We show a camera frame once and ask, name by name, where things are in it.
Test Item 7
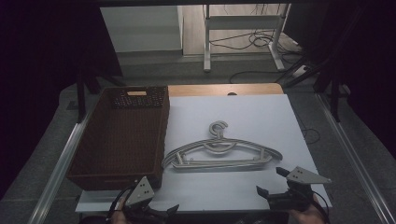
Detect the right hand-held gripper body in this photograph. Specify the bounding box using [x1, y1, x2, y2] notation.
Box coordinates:
[268, 166, 332, 212]

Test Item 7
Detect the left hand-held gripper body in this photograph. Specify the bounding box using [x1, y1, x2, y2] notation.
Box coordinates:
[122, 175, 171, 224]

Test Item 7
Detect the grey plastic hanger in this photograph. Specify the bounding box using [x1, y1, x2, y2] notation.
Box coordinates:
[162, 139, 275, 172]
[167, 119, 284, 172]

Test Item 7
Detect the brown wicker basket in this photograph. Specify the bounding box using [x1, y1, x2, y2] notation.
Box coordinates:
[67, 86, 171, 191]

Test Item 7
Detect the person's left hand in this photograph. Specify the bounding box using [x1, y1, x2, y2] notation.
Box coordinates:
[110, 209, 126, 224]

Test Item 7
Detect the person's right hand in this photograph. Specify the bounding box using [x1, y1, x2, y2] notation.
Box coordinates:
[289, 202, 328, 224]

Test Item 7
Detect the white sheet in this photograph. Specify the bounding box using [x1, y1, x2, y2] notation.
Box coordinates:
[75, 93, 332, 214]

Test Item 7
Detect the black stand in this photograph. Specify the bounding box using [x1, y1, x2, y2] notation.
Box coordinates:
[75, 52, 127, 123]
[276, 6, 365, 123]

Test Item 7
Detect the white power strip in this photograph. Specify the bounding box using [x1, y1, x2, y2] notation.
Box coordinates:
[291, 64, 310, 78]

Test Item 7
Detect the white cabinet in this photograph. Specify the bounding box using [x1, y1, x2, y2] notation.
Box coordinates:
[100, 5, 184, 53]

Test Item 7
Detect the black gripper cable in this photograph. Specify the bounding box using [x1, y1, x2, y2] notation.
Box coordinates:
[311, 189, 332, 224]
[106, 185, 134, 220]

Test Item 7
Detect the black floor cable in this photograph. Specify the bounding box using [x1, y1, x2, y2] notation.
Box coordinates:
[208, 29, 300, 51]
[299, 115, 321, 145]

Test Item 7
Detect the metal rail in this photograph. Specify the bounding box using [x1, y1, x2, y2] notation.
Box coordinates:
[315, 92, 396, 224]
[27, 115, 94, 224]

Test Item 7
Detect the white desk frame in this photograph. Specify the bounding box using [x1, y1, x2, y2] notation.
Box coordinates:
[203, 3, 292, 73]

